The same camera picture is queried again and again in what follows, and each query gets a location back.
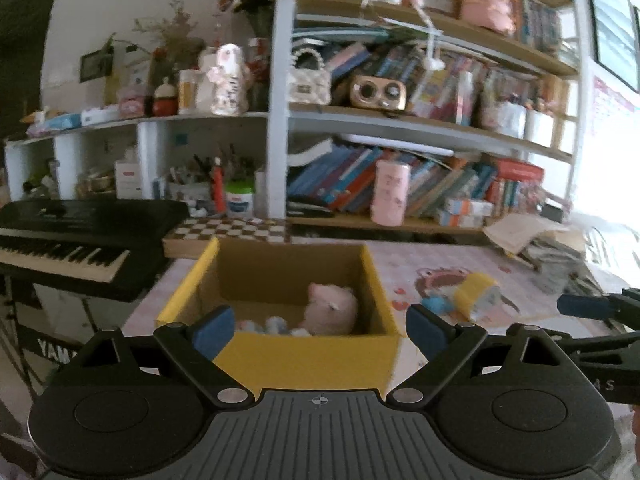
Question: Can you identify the white and pink figurine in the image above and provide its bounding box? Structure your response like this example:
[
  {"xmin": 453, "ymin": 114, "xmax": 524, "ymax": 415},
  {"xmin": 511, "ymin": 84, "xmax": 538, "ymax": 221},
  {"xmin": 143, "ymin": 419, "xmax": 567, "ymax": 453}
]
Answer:
[{"xmin": 202, "ymin": 44, "xmax": 251, "ymax": 117}]

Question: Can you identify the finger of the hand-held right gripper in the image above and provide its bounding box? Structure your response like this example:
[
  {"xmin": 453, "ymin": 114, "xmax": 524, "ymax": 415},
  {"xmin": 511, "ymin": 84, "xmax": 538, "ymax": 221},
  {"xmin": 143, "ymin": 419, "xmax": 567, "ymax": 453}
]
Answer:
[
  {"xmin": 557, "ymin": 287, "xmax": 640, "ymax": 321},
  {"xmin": 542, "ymin": 329, "xmax": 640, "ymax": 361}
]

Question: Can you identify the white box with red label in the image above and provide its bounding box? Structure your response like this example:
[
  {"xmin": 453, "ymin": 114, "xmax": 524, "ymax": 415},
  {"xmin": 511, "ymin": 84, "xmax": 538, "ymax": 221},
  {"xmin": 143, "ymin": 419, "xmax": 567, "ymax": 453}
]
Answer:
[{"xmin": 115, "ymin": 160, "xmax": 146, "ymax": 200}]

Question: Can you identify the white jar with green lid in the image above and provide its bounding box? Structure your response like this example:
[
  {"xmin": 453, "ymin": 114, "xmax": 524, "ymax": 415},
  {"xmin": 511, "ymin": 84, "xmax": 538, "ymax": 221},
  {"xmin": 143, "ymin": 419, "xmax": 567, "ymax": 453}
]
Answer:
[{"xmin": 225, "ymin": 180, "xmax": 256, "ymax": 220}]

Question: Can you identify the pile of papers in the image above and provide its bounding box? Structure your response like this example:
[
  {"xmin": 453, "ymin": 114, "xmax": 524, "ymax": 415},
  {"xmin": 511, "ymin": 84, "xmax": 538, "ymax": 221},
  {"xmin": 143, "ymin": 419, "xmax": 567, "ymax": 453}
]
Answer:
[{"xmin": 482, "ymin": 212, "xmax": 621, "ymax": 296}]

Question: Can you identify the row of slanted books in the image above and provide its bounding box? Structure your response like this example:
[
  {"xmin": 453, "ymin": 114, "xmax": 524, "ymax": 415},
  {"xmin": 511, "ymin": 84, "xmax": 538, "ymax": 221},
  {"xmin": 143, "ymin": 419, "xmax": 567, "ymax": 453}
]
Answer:
[{"xmin": 287, "ymin": 145, "xmax": 496, "ymax": 218}]

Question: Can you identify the thick red book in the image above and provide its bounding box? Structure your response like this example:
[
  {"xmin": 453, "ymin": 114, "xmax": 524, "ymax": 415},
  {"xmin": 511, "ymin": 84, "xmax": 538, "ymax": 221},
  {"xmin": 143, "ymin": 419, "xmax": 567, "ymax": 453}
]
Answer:
[{"xmin": 492, "ymin": 157, "xmax": 546, "ymax": 183}]

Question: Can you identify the white quilted handbag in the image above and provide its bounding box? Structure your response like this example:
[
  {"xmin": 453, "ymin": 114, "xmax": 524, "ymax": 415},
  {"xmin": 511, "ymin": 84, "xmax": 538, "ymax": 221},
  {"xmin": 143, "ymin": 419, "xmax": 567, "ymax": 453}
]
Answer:
[{"xmin": 289, "ymin": 50, "xmax": 332, "ymax": 107}]

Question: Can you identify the small blue white toy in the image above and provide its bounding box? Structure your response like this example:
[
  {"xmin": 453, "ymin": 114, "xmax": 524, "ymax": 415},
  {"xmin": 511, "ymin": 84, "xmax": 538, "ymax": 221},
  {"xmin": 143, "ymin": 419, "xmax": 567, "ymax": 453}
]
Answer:
[{"xmin": 237, "ymin": 316, "xmax": 291, "ymax": 336}]

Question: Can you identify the white bar lamp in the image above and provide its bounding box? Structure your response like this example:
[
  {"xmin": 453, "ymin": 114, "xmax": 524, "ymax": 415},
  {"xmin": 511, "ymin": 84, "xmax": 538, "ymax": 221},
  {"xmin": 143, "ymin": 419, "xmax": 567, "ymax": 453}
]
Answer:
[{"xmin": 350, "ymin": 132, "xmax": 453, "ymax": 157}]

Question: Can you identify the checkered chessboard box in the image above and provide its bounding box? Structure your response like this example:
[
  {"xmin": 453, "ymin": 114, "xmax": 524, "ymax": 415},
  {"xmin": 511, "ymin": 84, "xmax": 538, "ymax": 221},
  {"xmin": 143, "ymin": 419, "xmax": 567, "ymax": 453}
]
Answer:
[{"xmin": 162, "ymin": 217, "xmax": 292, "ymax": 261}]

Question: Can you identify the alphabet wall poster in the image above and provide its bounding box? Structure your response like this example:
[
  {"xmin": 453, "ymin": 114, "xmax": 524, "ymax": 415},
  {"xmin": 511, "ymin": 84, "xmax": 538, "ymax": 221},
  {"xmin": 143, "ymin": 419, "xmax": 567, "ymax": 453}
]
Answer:
[{"xmin": 590, "ymin": 75, "xmax": 640, "ymax": 161}]

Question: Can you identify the dried flower bouquet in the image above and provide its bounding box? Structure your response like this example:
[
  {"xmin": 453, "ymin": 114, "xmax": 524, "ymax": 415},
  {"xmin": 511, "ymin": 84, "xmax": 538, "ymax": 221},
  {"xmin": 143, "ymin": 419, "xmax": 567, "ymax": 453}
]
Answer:
[{"xmin": 132, "ymin": 0, "xmax": 206, "ymax": 76}]

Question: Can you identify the red round jar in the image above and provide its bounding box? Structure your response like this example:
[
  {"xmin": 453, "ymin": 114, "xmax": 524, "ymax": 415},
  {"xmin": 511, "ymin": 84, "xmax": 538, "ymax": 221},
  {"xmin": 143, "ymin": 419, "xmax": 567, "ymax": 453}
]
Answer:
[{"xmin": 152, "ymin": 77, "xmax": 179, "ymax": 117}]

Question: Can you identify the pink plush head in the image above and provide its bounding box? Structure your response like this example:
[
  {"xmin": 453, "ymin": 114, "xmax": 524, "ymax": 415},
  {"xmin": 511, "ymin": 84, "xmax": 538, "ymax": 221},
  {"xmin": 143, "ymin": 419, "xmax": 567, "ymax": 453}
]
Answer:
[{"xmin": 459, "ymin": 0, "xmax": 516, "ymax": 36}]

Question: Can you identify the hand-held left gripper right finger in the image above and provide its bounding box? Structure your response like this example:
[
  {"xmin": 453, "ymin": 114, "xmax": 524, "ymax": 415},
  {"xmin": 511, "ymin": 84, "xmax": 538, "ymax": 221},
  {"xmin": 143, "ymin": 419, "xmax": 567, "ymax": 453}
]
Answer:
[{"xmin": 386, "ymin": 304, "xmax": 586, "ymax": 405}]

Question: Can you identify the pen holder with pens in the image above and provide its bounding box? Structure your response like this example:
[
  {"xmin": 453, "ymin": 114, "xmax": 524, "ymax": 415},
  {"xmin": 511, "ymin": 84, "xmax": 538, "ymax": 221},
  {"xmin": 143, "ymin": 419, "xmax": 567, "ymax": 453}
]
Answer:
[{"xmin": 167, "ymin": 155, "xmax": 211, "ymax": 206}]

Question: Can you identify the black framed picture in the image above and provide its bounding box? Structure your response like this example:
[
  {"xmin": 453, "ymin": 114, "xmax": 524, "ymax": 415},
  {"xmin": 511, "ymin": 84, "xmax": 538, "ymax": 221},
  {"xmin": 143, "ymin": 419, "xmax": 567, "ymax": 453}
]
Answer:
[{"xmin": 582, "ymin": 0, "xmax": 640, "ymax": 93}]

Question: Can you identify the white bookshelf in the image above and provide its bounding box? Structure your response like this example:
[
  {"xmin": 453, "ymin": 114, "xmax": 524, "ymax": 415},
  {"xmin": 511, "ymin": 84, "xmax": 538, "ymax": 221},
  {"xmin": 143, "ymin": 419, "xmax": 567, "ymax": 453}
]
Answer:
[{"xmin": 5, "ymin": 0, "xmax": 591, "ymax": 233}]

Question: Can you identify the pink checked cloth desktop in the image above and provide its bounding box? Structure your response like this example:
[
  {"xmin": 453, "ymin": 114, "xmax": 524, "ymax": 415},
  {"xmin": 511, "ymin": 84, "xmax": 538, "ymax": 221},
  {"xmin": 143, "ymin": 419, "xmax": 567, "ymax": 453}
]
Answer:
[{"xmin": 122, "ymin": 241, "xmax": 640, "ymax": 411}]

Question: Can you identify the yellow cardboard box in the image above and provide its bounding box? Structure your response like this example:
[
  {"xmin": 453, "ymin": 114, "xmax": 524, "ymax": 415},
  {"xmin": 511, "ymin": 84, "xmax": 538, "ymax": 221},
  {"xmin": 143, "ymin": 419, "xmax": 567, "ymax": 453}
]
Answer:
[{"xmin": 156, "ymin": 236, "xmax": 401, "ymax": 396}]

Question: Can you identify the pink printed cup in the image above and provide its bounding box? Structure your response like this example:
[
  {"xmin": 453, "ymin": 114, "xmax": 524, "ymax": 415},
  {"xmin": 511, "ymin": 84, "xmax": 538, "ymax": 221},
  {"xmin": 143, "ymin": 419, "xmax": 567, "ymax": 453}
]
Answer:
[{"xmin": 371, "ymin": 159, "xmax": 412, "ymax": 227}]

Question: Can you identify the pink plush pig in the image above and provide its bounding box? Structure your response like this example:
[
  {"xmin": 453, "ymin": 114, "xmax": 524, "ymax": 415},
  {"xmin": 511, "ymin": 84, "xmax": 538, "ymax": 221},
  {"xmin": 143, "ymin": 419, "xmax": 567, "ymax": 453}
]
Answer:
[{"xmin": 302, "ymin": 282, "xmax": 360, "ymax": 336}]

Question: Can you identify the white storage box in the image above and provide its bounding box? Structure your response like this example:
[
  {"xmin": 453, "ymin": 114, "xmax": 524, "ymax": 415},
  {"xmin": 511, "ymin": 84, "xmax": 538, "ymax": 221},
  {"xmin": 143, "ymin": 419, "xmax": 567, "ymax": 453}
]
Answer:
[{"xmin": 525, "ymin": 107, "xmax": 556, "ymax": 148}]

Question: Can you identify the black keyboard piano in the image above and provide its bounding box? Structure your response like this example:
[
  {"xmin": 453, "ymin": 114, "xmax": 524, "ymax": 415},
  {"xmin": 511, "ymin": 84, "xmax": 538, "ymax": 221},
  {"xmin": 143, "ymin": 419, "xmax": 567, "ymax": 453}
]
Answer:
[{"xmin": 0, "ymin": 199, "xmax": 191, "ymax": 303}]

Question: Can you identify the gold retro speaker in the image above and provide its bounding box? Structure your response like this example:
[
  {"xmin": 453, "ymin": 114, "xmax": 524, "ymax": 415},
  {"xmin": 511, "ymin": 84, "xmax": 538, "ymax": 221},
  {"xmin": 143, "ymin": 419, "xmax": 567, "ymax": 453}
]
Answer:
[{"xmin": 350, "ymin": 75, "xmax": 408, "ymax": 110}]

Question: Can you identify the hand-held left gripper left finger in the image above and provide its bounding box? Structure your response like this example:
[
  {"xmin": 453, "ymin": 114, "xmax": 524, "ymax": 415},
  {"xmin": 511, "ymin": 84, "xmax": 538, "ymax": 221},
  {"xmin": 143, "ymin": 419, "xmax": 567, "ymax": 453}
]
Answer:
[{"xmin": 55, "ymin": 305, "xmax": 251, "ymax": 408}]

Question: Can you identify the small black photo frame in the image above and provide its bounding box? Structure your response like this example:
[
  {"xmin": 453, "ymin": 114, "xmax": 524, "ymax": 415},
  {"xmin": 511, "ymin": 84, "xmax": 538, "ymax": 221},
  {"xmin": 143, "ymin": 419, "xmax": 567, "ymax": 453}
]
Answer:
[{"xmin": 80, "ymin": 50, "xmax": 113, "ymax": 83}]

